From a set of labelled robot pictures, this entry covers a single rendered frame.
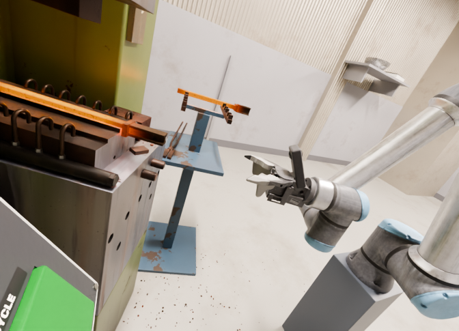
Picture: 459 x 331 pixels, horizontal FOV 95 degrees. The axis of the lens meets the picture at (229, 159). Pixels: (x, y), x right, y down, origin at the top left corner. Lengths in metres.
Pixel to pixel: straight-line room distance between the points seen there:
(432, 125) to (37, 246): 0.88
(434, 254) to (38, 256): 0.94
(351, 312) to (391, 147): 0.72
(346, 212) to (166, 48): 2.68
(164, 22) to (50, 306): 2.86
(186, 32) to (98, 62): 2.19
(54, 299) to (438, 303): 0.95
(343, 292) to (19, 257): 1.14
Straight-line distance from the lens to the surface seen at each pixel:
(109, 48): 0.86
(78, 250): 0.66
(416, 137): 0.84
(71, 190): 0.55
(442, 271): 0.97
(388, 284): 1.20
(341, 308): 1.25
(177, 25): 2.98
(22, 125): 0.62
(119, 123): 0.61
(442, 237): 0.92
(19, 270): 0.23
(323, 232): 0.72
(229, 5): 3.17
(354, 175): 0.81
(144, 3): 0.59
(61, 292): 0.24
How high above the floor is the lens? 1.22
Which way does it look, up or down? 23 degrees down
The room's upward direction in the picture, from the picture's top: 20 degrees clockwise
